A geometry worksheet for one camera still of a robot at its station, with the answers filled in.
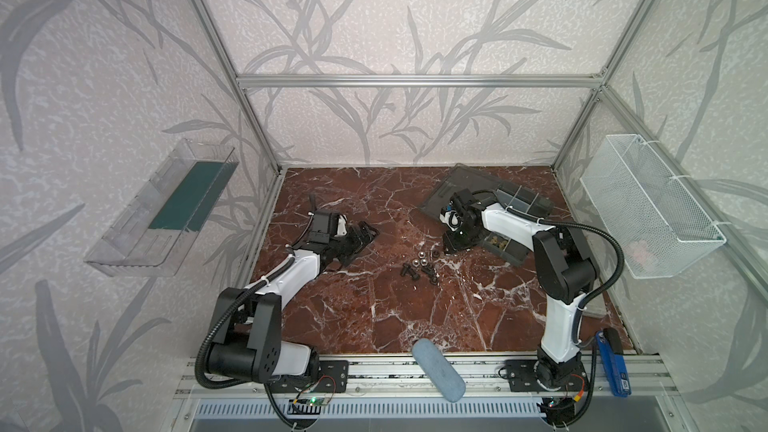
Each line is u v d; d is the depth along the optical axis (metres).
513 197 1.05
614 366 0.73
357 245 0.79
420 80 1.94
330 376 0.72
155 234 0.63
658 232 0.61
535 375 0.72
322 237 0.69
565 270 0.52
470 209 0.75
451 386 0.70
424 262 0.93
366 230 0.81
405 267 0.92
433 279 0.91
